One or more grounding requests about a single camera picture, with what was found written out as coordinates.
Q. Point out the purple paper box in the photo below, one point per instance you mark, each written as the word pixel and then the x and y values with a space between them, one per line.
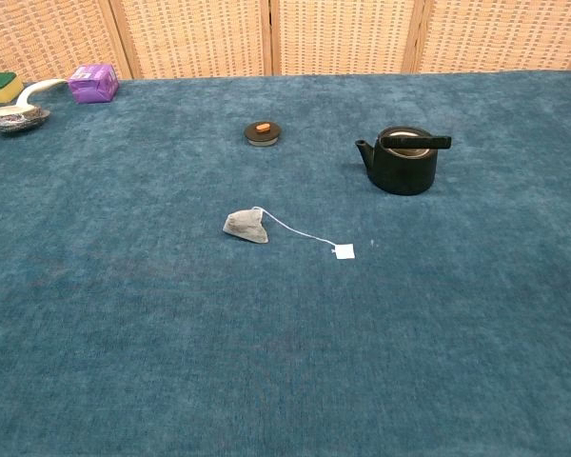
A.
pixel 94 85

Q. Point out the white ceramic spoon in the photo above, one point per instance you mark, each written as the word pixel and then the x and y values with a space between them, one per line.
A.
pixel 38 88

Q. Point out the wicker folding screen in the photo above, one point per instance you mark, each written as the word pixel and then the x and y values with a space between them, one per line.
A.
pixel 195 38

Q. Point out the blue tablecloth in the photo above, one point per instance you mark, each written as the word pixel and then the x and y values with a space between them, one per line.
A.
pixel 219 333

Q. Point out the patterned ceramic bowl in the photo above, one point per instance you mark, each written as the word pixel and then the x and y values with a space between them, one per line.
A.
pixel 14 121

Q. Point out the black lid with orange knob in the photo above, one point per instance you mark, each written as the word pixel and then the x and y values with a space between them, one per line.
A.
pixel 262 135

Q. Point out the yellow sponge with green pad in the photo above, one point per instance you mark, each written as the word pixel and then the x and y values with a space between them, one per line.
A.
pixel 0 90

